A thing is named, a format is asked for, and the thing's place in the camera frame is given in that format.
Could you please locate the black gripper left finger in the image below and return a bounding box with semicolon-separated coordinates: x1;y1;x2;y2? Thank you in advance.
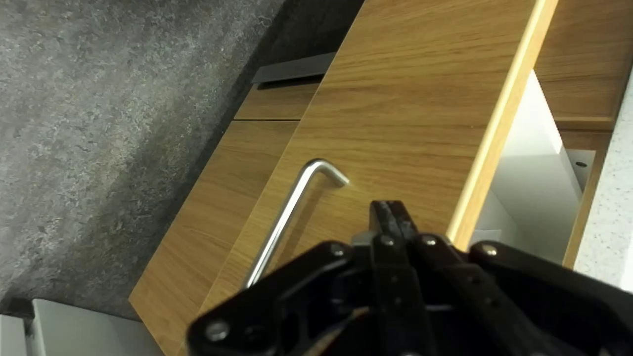
369;199;398;266

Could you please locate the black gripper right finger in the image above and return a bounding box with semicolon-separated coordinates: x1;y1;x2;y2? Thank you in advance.
389;199;426;256

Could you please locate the wood front white drawer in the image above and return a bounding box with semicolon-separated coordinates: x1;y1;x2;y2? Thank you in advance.
197;0;600;325

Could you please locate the wooden kitchen cabinet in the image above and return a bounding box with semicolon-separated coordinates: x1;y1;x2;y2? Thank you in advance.
127;0;633;356

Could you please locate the black undercounter appliance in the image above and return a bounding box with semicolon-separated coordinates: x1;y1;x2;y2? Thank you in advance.
250;0;367;88

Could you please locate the white refrigerator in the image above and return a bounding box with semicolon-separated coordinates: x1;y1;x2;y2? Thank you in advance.
0;296;165;356

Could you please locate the silver drawer handle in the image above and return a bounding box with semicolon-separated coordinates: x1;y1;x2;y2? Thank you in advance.
244;155;353;290

